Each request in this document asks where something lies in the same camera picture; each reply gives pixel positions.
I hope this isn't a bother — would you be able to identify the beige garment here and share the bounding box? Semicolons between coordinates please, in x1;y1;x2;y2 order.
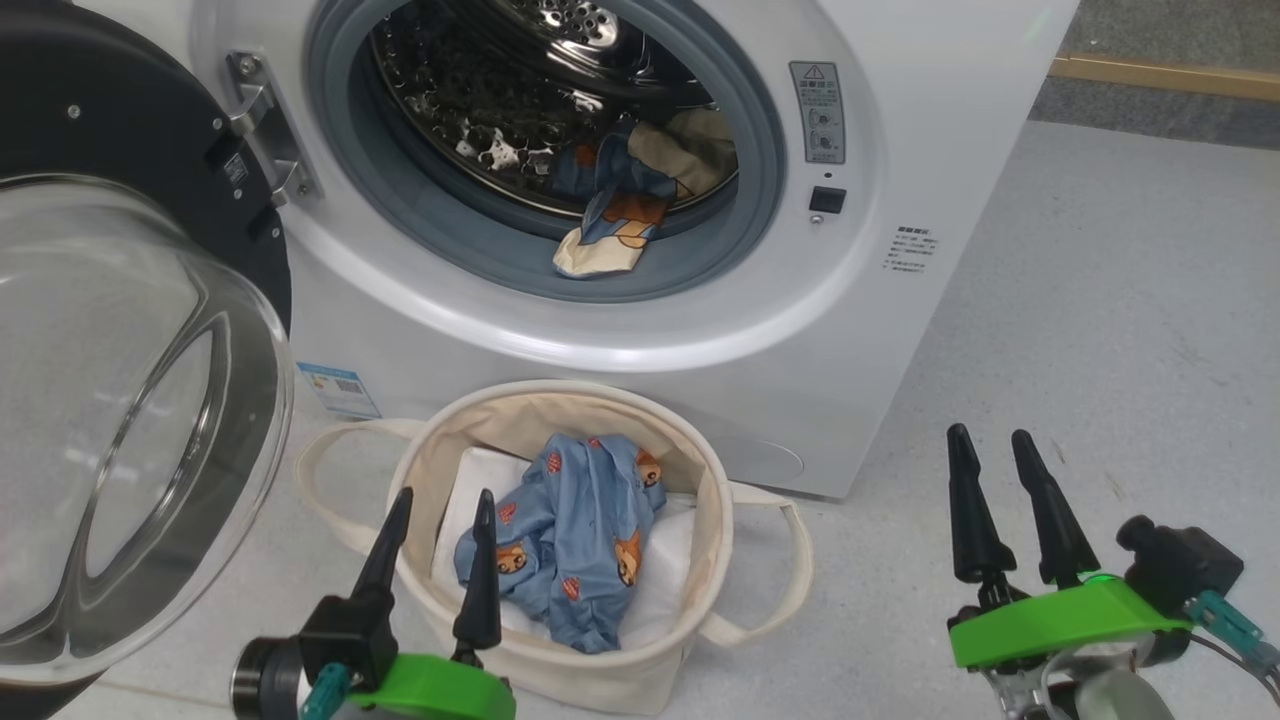
628;107;739;199

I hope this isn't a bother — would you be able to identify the grey warning sticker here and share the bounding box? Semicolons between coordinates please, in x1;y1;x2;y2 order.
789;61;847;166

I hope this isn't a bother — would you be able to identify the blue bear print garment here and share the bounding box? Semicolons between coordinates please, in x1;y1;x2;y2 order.
552;120;681;281
453;432;669;656

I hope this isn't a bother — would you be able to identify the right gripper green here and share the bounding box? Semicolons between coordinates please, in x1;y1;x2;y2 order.
946;423;1196;671

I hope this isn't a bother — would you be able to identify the grey rubber door gasket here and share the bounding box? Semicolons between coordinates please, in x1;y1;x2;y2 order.
305;0;788;304

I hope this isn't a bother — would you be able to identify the wooden floor strip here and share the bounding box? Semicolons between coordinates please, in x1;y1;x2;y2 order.
1048;53;1280;104

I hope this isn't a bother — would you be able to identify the steel washing drum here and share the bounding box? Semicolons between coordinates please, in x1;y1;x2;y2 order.
368;0;741;221

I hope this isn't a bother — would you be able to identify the teal cable plug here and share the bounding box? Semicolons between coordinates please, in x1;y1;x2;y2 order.
1185;590;1280;679
298;662;353;720

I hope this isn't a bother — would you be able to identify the white front-load washing machine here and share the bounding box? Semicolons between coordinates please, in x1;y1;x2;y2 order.
75;0;1081;501

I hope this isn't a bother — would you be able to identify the dark round washing machine door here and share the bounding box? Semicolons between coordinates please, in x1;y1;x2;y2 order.
0;0;296;720

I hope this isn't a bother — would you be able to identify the cream fabric laundry basket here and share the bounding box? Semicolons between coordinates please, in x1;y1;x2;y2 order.
295;378;813;716

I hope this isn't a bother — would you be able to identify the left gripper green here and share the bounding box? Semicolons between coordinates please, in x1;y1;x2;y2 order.
345;487;518;720

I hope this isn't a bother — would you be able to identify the metal door hinge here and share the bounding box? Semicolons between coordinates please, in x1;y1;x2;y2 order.
226;52;319;208

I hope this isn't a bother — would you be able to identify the blue energy label sticker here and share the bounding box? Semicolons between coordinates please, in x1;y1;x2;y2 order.
296;361;383;421

